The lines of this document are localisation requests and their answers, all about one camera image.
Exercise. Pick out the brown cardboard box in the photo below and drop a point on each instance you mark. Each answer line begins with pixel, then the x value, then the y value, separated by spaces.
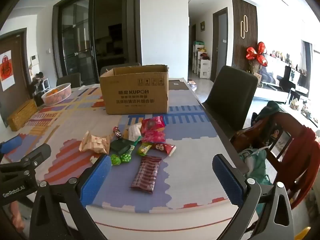
pixel 136 95

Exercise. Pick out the small framed wall picture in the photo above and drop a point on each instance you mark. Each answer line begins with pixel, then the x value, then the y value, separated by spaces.
pixel 202 26

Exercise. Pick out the white snack packet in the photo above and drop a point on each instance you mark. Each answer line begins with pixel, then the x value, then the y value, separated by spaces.
pixel 134 132

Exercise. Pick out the light green cloth bag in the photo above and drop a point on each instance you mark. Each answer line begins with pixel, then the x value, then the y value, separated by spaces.
pixel 255 165

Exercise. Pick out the brown placemat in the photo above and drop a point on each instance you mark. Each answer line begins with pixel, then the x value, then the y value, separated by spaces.
pixel 177 85

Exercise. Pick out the yellow plastic object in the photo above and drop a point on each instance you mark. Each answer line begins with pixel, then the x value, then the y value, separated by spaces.
pixel 302 233

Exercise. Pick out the yellow woven box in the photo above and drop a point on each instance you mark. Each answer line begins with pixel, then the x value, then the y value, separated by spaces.
pixel 22 115

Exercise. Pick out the dark grey dining chair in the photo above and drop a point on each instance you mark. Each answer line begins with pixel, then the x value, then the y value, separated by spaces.
pixel 68 80
pixel 120 66
pixel 232 97

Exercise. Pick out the dark red candy packet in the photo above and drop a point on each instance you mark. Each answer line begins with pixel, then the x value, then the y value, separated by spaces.
pixel 117 133

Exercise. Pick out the pile of oranges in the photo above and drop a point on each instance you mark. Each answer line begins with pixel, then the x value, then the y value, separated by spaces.
pixel 55 91

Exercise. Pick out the brown entry door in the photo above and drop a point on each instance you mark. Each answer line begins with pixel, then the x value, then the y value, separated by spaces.
pixel 17 80

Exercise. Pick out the red and white door poster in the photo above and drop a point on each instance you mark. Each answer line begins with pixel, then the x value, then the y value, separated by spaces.
pixel 6 70

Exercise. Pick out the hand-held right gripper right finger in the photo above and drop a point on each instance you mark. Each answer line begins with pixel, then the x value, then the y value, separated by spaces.
pixel 228 180

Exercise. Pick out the light green snack packet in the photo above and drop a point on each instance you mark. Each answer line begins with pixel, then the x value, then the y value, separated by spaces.
pixel 144 149

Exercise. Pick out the dark red striped snack packet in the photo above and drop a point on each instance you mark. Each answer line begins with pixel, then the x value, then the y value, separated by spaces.
pixel 146 173

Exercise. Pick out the red cloth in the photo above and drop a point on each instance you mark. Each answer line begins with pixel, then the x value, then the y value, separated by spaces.
pixel 302 155

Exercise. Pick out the black bag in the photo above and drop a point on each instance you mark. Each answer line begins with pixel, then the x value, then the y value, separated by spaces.
pixel 37 78

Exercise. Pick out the black piano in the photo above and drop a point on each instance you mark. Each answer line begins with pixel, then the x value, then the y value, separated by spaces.
pixel 290 76

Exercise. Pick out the grey interior door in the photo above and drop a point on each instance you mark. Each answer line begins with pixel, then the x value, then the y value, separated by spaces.
pixel 221 45

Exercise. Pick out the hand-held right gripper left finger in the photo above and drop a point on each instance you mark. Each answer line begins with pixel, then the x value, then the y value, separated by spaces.
pixel 96 177

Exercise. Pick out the gold loop wall ornament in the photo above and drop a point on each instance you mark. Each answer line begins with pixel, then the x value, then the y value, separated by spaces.
pixel 243 26

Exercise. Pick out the white wall intercom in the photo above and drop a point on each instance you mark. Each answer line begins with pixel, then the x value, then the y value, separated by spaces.
pixel 34 60

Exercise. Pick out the small red cartoon snack packet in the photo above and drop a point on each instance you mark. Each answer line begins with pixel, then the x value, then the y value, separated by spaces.
pixel 163 148

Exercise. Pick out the black glass sliding door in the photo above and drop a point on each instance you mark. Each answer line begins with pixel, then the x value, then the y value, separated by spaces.
pixel 77 42

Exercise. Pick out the pink plastic basket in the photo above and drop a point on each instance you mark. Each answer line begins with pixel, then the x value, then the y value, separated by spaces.
pixel 58 96

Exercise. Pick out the wooden child chair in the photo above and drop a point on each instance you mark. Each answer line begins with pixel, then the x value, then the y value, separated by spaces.
pixel 287 118

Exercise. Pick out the red foil balloon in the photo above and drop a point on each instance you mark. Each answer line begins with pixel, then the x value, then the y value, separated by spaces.
pixel 256 53

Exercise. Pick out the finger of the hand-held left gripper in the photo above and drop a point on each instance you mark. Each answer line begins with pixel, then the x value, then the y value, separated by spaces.
pixel 40 153
pixel 11 143

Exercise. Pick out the beige checkered snack packet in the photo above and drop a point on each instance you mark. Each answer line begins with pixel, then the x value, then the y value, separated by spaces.
pixel 96 143

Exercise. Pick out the dark green cloth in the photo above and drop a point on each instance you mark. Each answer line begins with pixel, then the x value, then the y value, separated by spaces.
pixel 271 108

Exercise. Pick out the white storage shelf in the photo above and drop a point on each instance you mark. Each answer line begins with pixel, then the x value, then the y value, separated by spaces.
pixel 203 65

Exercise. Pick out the green wrapped candy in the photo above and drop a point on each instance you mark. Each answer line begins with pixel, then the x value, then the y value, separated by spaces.
pixel 126 158
pixel 115 159

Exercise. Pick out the dark green flat box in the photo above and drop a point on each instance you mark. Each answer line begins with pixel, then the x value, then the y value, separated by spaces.
pixel 121 147

